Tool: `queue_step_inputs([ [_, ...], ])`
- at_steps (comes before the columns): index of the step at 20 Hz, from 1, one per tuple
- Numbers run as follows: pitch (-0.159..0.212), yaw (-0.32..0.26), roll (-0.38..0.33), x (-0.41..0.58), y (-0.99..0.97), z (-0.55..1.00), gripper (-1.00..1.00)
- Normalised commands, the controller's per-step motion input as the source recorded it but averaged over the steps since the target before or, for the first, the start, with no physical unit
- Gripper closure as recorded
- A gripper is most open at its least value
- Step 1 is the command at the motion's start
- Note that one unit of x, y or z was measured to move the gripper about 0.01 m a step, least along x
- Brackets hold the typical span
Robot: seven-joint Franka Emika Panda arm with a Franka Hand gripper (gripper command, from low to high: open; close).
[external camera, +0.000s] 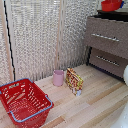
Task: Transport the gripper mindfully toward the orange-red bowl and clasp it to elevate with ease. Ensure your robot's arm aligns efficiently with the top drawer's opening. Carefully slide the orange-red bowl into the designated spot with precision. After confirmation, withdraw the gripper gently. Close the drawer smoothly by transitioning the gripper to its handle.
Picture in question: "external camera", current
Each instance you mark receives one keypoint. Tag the pink plastic cup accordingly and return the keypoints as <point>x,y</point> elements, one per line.
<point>58,78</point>

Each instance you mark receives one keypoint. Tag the beige woven folding screen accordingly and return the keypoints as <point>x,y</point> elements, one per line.
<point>30,40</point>

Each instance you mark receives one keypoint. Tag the orange-red plastic bowl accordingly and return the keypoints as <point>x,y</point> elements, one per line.
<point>110,5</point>

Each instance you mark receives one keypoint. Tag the brown two-drawer dresser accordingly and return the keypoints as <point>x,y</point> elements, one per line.
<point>106,46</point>

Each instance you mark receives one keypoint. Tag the red yellow snack box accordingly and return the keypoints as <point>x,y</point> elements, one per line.
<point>74,81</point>

